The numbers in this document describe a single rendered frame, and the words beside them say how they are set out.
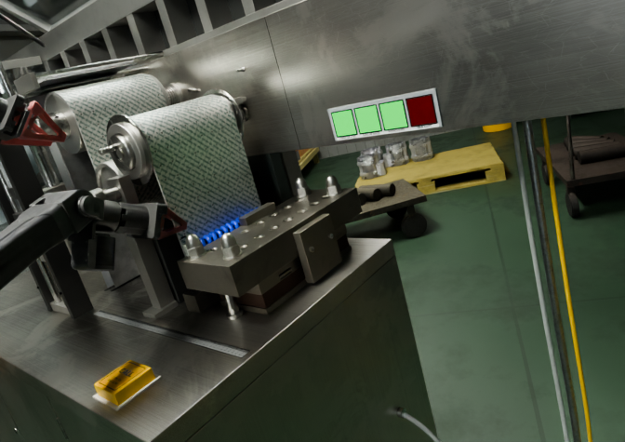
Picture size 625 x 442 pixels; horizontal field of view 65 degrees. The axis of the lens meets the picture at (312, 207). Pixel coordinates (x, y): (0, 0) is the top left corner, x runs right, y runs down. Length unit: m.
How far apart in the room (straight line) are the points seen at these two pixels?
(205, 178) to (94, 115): 0.31
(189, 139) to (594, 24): 0.74
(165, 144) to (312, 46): 0.36
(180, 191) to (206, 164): 0.09
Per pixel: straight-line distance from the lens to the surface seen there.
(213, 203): 1.07
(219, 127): 1.10
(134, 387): 0.87
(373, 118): 0.99
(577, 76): 0.85
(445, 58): 0.91
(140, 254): 1.08
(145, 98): 1.29
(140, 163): 1.00
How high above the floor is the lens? 1.31
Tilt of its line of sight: 16 degrees down
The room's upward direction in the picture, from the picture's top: 15 degrees counter-clockwise
